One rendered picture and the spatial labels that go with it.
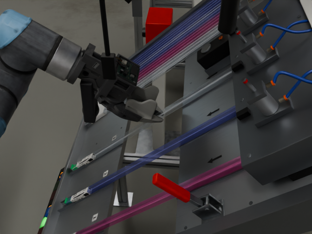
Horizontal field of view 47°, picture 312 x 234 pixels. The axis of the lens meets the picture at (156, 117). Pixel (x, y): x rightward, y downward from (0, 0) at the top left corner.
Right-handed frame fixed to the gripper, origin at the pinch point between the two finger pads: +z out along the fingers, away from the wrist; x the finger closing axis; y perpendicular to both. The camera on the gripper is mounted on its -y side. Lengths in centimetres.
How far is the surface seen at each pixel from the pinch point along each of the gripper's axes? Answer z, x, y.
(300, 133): 2.6, -27.0, 30.6
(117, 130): -2.9, 5.6, -14.5
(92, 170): -4.5, -4.2, -20.5
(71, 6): -32, 234, -131
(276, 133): 2.0, -25.5, 28.0
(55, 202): -8.9, -10.7, -28.9
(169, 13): 7, 77, -14
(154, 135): 37, 72, -72
